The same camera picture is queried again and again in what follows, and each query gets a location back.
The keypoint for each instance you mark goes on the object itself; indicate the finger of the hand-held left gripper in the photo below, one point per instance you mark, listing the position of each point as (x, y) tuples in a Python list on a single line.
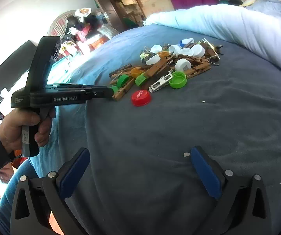
[(101, 93)]

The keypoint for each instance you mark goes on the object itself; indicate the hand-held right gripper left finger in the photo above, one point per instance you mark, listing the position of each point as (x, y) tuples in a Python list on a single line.
[(73, 173)]

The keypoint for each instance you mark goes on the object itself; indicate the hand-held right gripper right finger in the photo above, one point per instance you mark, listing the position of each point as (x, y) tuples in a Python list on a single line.
[(206, 173)]

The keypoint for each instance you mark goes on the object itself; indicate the single wooden clothespin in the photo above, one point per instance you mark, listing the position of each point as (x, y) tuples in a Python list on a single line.
[(124, 89)]

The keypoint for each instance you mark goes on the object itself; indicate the person's left hand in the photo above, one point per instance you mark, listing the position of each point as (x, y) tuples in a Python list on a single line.
[(10, 129)]

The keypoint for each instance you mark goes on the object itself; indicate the small green bottle cap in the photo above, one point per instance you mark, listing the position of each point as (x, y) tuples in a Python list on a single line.
[(114, 88)]

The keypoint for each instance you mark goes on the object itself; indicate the black television screen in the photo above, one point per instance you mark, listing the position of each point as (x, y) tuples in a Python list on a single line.
[(8, 73)]

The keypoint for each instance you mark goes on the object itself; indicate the red bottle cap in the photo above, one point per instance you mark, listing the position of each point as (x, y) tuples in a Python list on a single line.
[(141, 98)]

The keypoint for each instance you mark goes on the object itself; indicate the orange bottle cap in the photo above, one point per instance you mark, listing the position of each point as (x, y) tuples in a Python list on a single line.
[(136, 72), (163, 53)]

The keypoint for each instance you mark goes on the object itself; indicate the striped arched panel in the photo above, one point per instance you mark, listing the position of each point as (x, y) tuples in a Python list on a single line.
[(59, 19)]

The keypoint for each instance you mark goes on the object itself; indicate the grey fleece blanket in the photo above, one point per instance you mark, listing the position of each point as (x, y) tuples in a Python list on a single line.
[(179, 127)]

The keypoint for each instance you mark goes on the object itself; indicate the pile of clothes and bags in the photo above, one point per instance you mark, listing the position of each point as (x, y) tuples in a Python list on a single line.
[(86, 29)]

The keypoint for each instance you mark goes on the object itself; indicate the silver metal clip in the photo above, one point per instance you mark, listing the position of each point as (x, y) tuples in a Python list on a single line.
[(161, 83)]

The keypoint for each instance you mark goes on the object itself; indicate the person's jeans leg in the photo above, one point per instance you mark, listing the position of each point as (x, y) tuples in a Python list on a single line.
[(8, 191)]

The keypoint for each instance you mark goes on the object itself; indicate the open green bottle cap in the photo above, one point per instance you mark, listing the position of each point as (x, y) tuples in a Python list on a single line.
[(177, 79)]

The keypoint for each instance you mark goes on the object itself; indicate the dark wooden wardrobe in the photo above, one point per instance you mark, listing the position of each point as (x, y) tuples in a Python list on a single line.
[(108, 0)]

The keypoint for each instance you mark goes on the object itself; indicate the pile of wooden clothespins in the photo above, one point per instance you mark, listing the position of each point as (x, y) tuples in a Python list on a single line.
[(199, 68)]

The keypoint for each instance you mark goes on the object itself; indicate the group of white bottle caps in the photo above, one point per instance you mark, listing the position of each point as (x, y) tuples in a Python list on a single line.
[(198, 50)]

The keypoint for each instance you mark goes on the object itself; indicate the gold metal strip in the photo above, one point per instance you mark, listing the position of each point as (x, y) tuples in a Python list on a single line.
[(210, 46)]

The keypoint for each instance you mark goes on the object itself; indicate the light blue comforter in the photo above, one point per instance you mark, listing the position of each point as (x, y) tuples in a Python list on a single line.
[(228, 22)]

